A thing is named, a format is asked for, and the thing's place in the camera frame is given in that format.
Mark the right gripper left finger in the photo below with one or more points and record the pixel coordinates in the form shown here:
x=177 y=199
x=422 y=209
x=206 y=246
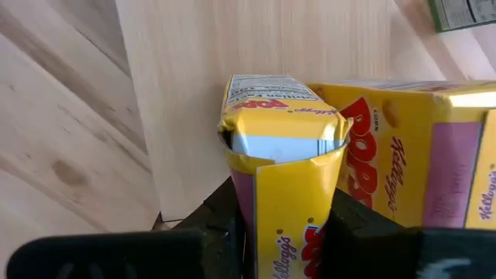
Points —
x=217 y=224

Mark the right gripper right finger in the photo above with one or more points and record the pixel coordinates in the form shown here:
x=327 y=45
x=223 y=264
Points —
x=360 y=240

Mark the yellow Pops cereal box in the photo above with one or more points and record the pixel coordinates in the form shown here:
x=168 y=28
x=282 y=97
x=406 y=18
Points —
x=407 y=155
x=290 y=193

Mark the green cereal box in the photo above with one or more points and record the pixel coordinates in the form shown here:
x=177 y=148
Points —
x=457 y=13

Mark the wooden shelf with black legs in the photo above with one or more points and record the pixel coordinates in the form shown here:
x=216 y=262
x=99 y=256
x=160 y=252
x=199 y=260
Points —
x=232 y=38

